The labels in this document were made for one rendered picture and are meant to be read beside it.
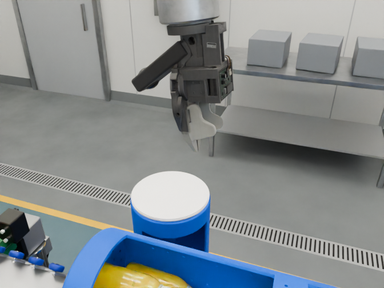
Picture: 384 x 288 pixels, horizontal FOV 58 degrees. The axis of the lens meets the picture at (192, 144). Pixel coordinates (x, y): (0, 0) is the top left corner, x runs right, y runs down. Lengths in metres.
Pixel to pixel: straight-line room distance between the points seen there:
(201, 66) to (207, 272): 0.56
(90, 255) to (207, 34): 0.52
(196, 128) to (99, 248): 0.37
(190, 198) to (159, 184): 0.14
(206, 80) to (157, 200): 0.76
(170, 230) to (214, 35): 0.78
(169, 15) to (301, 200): 2.59
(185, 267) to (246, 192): 2.07
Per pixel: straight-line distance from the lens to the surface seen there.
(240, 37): 3.85
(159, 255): 0.96
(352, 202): 3.12
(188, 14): 0.51
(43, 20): 4.95
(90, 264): 0.79
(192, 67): 0.54
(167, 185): 1.29
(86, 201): 2.98
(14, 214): 1.36
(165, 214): 1.17
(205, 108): 0.60
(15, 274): 1.26
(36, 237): 1.57
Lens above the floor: 1.80
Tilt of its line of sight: 30 degrees down
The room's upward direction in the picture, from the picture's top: straight up
